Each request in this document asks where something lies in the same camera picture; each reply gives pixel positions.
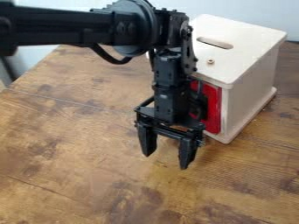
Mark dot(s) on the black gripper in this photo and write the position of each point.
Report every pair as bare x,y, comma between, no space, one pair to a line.
165,113

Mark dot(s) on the red drawer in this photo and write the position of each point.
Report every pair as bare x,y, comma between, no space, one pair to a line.
214,94

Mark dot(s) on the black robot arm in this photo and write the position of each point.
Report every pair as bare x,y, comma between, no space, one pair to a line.
127,29

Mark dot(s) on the white wooden box cabinet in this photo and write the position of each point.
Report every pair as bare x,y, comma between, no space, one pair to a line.
237,54

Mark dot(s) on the black drawer handle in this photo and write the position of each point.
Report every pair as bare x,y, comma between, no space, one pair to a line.
200,105

